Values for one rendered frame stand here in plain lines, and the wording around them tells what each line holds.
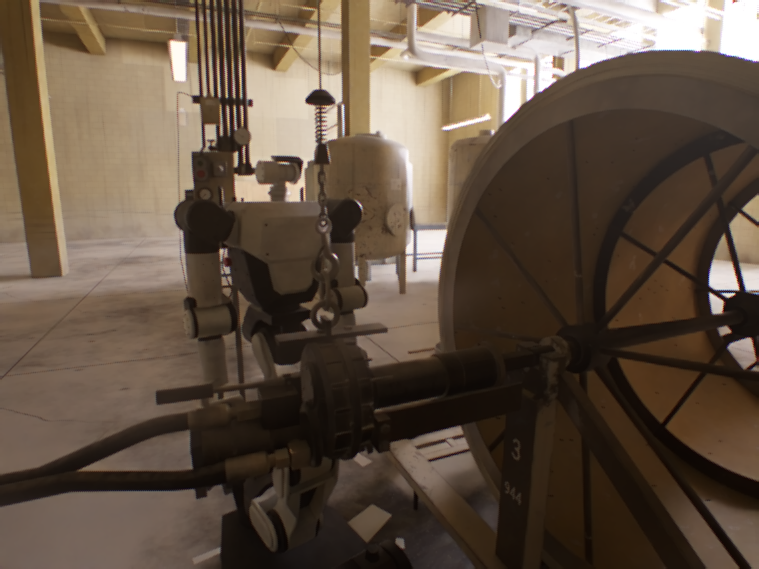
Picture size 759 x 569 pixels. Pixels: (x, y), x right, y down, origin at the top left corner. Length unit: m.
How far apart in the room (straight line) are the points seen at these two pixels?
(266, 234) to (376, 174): 4.50
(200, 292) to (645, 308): 2.58
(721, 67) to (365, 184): 4.71
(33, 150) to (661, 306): 9.38
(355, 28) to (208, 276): 9.65
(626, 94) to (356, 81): 9.17
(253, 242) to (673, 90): 1.10
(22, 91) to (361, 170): 6.35
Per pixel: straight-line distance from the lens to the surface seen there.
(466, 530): 1.83
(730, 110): 1.23
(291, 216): 1.22
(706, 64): 1.29
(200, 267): 1.22
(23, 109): 9.84
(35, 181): 9.71
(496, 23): 9.43
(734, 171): 1.22
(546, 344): 1.42
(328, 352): 0.98
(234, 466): 0.97
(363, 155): 5.63
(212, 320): 1.22
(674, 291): 3.34
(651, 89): 1.34
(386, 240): 5.72
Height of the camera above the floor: 1.38
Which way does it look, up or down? 11 degrees down
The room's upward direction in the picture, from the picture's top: straight up
